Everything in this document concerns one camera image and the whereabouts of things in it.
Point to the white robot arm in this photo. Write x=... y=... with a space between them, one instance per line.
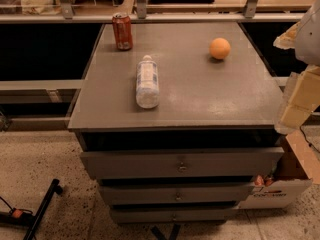
x=302 y=91

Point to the clear plastic water bottle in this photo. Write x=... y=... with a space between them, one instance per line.
x=147 y=84

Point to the grey drawer cabinet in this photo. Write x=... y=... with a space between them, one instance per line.
x=176 y=139

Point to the white cardboard box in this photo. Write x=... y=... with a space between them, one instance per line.
x=296 y=171

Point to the orange soda can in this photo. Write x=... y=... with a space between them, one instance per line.
x=122 y=31

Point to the top grey drawer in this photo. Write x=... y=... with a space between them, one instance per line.
x=180 y=163

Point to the orange ball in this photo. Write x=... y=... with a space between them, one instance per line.
x=219 y=48

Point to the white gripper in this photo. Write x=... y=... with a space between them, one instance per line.
x=309 y=37

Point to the middle grey drawer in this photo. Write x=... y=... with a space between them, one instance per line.
x=174 y=193

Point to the grey drawer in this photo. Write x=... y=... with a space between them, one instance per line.
x=174 y=193
x=126 y=216
x=180 y=163

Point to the bottom grey drawer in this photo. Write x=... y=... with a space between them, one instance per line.
x=126 y=216

